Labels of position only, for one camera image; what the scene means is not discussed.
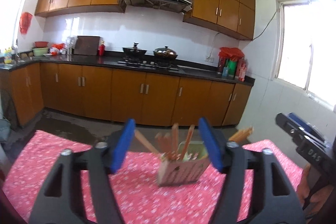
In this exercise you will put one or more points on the dark wooden cutting board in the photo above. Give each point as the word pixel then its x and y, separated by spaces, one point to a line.
pixel 87 45

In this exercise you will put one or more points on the right window frame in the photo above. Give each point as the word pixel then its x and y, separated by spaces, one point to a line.
pixel 306 48

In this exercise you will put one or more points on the red oil bottle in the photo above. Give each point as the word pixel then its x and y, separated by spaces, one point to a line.
pixel 242 70

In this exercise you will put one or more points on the dark lidded wok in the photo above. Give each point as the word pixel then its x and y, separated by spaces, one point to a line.
pixel 165 54

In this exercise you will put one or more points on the red bowl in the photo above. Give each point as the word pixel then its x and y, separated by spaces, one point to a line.
pixel 41 44

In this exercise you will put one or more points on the gas stove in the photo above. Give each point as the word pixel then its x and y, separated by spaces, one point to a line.
pixel 150 66

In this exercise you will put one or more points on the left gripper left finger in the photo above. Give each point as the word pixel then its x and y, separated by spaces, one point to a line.
pixel 74 174

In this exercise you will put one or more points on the red thermos bottle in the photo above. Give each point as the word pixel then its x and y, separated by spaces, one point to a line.
pixel 101 48

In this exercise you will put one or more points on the black countertop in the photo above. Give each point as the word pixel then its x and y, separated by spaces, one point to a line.
pixel 192 70

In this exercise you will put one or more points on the green basin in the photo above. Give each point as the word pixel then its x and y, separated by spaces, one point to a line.
pixel 40 51

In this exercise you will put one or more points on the black wok with handle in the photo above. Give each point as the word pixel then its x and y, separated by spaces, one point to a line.
pixel 134 52

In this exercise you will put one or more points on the green container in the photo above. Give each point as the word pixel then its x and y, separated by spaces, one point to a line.
pixel 232 65

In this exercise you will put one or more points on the wall power socket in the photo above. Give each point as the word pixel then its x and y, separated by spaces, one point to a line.
pixel 209 59

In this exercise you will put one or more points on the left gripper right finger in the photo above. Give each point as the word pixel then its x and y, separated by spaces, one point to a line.
pixel 256 189

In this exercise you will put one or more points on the yellow detergent bottle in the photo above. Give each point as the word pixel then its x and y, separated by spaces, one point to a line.
pixel 8 56

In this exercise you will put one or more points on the red plastic bag on bottles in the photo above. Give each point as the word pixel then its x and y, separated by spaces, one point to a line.
pixel 233 54

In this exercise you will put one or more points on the red white plastic bag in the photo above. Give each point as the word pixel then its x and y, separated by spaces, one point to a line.
pixel 57 49

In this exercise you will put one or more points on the pink floral tablecloth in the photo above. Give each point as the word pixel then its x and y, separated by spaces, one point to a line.
pixel 135 185

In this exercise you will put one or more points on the red bag on wall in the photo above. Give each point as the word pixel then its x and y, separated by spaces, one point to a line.
pixel 25 22

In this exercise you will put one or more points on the perforated grey utensil holder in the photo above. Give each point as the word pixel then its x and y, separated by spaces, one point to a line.
pixel 185 171

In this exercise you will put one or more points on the brown lower kitchen cabinets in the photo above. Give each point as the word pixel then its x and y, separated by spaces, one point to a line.
pixel 118 94

